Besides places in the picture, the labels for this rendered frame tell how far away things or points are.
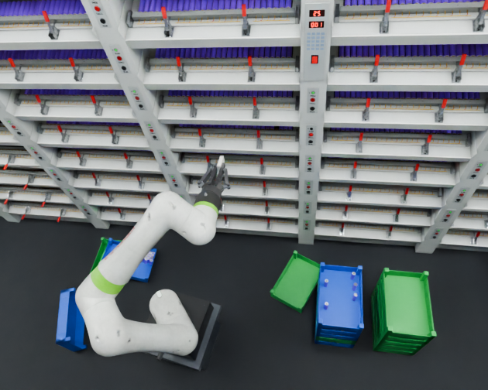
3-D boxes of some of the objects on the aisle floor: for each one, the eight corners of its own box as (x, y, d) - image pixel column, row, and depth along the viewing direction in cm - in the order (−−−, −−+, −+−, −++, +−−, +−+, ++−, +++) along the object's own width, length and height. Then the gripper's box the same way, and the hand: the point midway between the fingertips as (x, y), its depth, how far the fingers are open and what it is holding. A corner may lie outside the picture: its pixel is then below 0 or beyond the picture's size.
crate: (73, 351, 217) (55, 343, 200) (77, 302, 234) (60, 290, 218) (87, 348, 217) (70, 340, 201) (89, 299, 234) (73, 287, 218)
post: (313, 244, 238) (338, -49, 99) (298, 243, 239) (301, -47, 100) (314, 217, 249) (338, -81, 110) (300, 216, 250) (305, -79, 111)
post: (431, 253, 226) (651, -67, 87) (415, 252, 227) (603, -64, 88) (427, 224, 237) (616, -101, 98) (412, 224, 238) (575, -98, 99)
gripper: (194, 205, 141) (208, 165, 158) (228, 207, 139) (238, 165, 155) (190, 190, 136) (205, 150, 153) (225, 193, 133) (237, 151, 150)
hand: (220, 163), depth 152 cm, fingers closed
